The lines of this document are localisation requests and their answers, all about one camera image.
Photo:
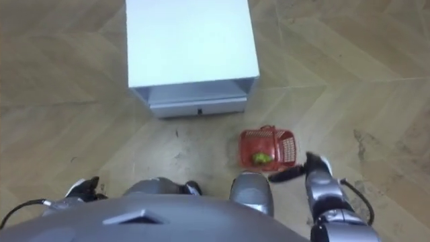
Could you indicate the white bedside cabinet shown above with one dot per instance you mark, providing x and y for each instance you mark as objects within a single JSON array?
[{"x": 188, "y": 43}]

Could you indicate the red plastic basket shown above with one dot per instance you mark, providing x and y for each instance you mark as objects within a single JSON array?
[{"x": 268, "y": 142}]

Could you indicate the robot body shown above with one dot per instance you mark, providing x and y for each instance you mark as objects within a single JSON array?
[{"x": 148, "y": 218}]

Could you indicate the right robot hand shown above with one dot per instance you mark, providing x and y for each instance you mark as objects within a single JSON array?
[{"x": 317, "y": 163}]

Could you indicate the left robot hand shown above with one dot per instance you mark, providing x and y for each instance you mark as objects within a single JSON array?
[{"x": 84, "y": 189}]

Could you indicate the green soft toy fruit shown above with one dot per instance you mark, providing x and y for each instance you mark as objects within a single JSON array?
[{"x": 261, "y": 158}]

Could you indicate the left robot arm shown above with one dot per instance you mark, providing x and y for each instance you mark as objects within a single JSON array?
[{"x": 62, "y": 205}]

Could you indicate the robot legs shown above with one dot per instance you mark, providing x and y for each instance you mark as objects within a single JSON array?
[{"x": 252, "y": 191}]

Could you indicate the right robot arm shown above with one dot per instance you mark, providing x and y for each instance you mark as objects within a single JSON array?
[{"x": 331, "y": 208}]

